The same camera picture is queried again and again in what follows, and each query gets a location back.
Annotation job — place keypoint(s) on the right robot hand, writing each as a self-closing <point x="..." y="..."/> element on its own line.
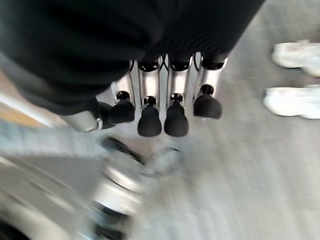
<point x="75" y="37"/>

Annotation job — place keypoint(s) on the grey bed cover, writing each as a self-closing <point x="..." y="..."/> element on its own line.
<point x="37" y="140"/>

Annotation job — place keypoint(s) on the silver robot leg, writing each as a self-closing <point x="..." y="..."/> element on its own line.
<point x="57" y="190"/>

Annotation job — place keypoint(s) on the person's white shoe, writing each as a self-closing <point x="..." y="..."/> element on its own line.
<point x="297" y="53"/>
<point x="292" y="101"/>

